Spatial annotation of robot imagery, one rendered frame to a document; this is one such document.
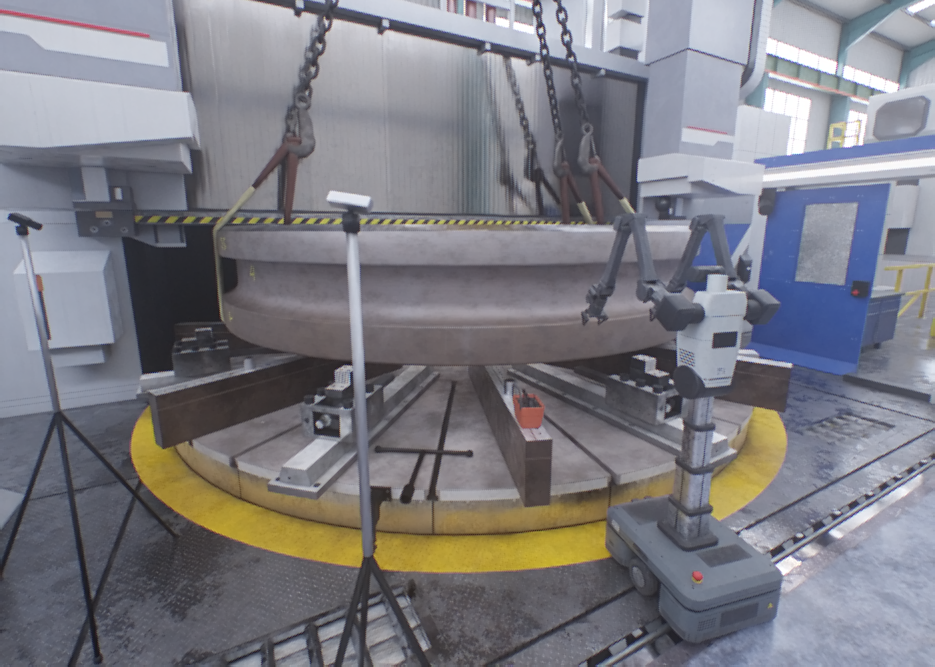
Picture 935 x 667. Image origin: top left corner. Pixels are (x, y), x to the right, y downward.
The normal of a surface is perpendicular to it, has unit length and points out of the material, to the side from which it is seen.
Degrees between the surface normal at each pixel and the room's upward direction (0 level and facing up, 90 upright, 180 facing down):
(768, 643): 0
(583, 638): 0
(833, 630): 0
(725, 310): 90
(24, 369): 90
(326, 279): 90
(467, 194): 90
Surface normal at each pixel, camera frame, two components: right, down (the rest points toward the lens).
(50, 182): 0.47, 0.17
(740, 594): 0.27, 0.18
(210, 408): 0.80, 0.11
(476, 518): 0.03, 0.19
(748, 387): -0.61, 0.15
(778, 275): -0.88, 0.09
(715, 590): 0.19, -0.56
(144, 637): 0.00, -0.98
